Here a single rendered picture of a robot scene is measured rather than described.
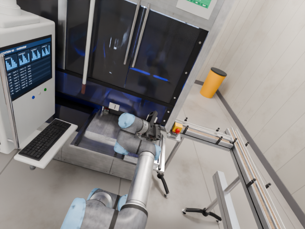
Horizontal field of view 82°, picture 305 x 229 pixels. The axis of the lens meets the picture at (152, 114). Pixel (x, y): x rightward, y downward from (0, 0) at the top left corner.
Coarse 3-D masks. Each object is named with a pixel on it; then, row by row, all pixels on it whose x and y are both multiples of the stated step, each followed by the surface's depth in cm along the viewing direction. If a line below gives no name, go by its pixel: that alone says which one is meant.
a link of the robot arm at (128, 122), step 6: (126, 114) 83; (132, 114) 87; (120, 120) 84; (126, 120) 81; (132, 120) 83; (138, 120) 87; (120, 126) 83; (126, 126) 82; (132, 126) 84; (138, 126) 87; (132, 132) 84
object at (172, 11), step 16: (64, 0) 110; (144, 0) 106; (160, 0) 105; (176, 0) 105; (64, 16) 115; (176, 16) 109; (192, 16) 108; (64, 32) 120; (64, 48) 127; (64, 64) 133; (96, 80) 138; (144, 96) 142
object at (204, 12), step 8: (184, 0) 103; (192, 0) 103; (200, 0) 102; (208, 0) 102; (216, 0) 102; (184, 8) 105; (192, 8) 105; (200, 8) 105; (208, 8) 104; (200, 16) 107; (208, 16) 106
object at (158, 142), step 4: (136, 132) 154; (136, 136) 150; (144, 140) 150; (160, 140) 153; (156, 144) 150; (160, 144) 147; (124, 156) 129; (128, 156) 129; (132, 156) 128; (136, 156) 133; (136, 160) 130; (156, 164) 130
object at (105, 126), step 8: (96, 120) 150; (104, 120) 154; (112, 120) 157; (88, 128) 138; (96, 128) 143; (104, 128) 146; (112, 128) 149; (120, 128) 152; (96, 136) 136; (104, 136) 135; (112, 136) 142
